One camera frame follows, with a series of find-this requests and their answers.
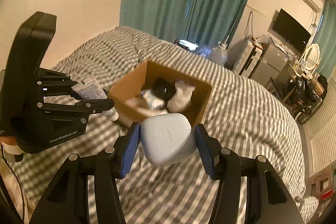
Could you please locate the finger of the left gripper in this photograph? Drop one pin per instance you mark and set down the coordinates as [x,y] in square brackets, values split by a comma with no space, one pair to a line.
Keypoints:
[52,83]
[84,106]

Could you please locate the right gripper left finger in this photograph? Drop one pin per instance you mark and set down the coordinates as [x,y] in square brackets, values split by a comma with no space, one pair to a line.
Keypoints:
[66,198]

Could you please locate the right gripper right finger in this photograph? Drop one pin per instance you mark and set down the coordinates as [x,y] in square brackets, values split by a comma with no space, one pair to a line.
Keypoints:
[268,200]

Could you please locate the white cream tube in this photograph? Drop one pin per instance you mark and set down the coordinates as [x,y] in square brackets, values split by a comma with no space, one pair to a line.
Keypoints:
[90,89]

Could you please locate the light blue earbuds case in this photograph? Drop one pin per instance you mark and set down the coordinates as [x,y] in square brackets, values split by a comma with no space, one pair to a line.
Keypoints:
[167,139]

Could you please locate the white blue packet in box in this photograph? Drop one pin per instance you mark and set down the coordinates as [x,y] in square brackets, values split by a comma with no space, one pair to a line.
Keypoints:
[147,104]

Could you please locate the brown cardboard box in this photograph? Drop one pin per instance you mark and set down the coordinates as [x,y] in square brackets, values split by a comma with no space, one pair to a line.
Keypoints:
[142,78]

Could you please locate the black round object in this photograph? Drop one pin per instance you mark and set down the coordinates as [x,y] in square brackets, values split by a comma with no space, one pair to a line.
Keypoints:
[162,89]

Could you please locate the white louvered wardrobe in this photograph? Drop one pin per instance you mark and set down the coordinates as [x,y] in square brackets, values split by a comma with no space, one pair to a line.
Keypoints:
[320,134]

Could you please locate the grey checkered duvet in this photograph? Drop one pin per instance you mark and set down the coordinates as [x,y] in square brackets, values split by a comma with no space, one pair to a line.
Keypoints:
[241,114]

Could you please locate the white sock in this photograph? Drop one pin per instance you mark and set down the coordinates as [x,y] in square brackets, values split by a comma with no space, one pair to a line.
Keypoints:
[181,100]

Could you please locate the black bag on desk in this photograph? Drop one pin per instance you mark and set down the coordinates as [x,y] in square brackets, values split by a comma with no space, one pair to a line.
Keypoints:
[305,101]

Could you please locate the clear water jug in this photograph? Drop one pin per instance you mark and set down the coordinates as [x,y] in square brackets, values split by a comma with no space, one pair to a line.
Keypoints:
[219,54]

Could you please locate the grey mini fridge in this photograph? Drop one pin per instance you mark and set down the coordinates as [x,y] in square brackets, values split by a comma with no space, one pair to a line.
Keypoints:
[270,64]

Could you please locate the white oval mirror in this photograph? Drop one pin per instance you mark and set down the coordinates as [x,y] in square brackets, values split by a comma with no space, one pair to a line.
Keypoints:
[311,58]

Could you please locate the white drawer cabinet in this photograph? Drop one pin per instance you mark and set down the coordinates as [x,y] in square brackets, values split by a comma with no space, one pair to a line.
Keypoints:
[248,58]

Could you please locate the teal right curtain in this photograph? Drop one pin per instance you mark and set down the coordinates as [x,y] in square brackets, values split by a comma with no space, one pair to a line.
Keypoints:
[326,40]

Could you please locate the black wall television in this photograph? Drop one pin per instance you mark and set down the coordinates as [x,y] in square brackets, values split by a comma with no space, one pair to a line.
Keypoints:
[291,30]

